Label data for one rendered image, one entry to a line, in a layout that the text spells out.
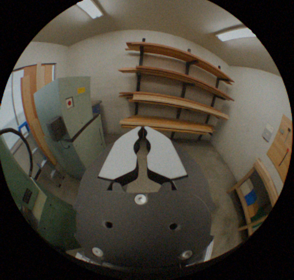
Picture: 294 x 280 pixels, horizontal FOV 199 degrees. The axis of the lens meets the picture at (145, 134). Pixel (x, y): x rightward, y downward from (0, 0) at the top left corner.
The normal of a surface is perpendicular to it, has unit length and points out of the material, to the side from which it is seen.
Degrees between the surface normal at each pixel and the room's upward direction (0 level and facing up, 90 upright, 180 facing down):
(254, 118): 90
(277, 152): 90
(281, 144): 90
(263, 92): 90
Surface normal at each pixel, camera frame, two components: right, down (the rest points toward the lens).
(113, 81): 0.03, 0.55
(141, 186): 0.10, -0.84
